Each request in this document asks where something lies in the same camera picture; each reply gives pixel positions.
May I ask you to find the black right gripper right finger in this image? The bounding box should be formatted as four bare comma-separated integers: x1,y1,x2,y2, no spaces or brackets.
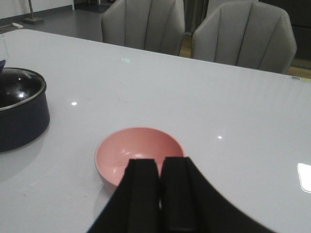
160,157,271,233

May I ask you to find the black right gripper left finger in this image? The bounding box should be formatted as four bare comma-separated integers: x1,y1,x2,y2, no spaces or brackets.
88,159,159,233

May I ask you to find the pink plastic bowl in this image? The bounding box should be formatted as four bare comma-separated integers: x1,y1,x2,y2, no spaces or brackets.
94,127,185,189

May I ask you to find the glass lid with blue knob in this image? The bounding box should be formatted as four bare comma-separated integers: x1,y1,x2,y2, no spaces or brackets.
0,60,47,111

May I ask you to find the dark blue saucepan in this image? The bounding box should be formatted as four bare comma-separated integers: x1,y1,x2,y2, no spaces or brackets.
0,90,50,152

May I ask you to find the left grey upholstered chair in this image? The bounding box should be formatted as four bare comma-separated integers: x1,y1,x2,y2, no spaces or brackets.
101,0,185,56

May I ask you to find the grey upholstered chair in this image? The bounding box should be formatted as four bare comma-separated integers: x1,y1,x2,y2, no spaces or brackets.
101,0,185,56
191,0,297,74

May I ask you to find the right grey upholstered chair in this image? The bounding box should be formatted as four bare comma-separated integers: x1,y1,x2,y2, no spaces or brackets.
191,0,297,74

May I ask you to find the floor stand base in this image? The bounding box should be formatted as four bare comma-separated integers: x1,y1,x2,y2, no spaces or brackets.
23,0,44,24

